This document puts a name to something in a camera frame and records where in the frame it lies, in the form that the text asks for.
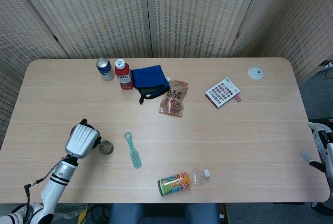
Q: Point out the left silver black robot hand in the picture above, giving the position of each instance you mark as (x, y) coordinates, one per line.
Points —
(80, 141)

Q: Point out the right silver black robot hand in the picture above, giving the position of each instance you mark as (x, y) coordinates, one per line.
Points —
(328, 153)

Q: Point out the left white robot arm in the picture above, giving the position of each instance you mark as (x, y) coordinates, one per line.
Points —
(56, 190)

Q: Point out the small dark green cup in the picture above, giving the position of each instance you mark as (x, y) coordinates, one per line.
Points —
(108, 148)

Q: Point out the black equipment box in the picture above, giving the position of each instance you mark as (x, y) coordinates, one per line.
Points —
(320, 120)

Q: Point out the teal plastic brush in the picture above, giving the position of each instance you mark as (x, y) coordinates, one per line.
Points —
(135, 157)

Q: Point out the grey floor cloth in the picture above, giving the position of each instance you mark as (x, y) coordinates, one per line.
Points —
(70, 212)

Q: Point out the blue drink can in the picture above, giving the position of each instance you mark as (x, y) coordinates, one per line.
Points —
(105, 72)

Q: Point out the red NFC juice bottle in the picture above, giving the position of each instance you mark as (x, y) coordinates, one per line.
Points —
(125, 77)

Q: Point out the black cloth with loop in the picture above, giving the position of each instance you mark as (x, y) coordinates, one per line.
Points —
(151, 91)

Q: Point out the blue folded cloth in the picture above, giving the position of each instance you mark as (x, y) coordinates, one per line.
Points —
(148, 76)

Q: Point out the brown snack pouch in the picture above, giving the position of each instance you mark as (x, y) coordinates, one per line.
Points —
(173, 99)

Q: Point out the orange label plastic bottle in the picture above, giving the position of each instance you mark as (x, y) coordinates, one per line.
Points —
(174, 183)

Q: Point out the blue seat under table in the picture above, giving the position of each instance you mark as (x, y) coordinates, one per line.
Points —
(156, 213)

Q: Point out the pink binder clip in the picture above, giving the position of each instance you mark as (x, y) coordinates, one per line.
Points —
(238, 99)

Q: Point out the colourful printed box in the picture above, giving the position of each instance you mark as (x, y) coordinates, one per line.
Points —
(222, 91)

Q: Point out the woven folding screen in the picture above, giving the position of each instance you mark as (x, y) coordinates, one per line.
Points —
(104, 13)

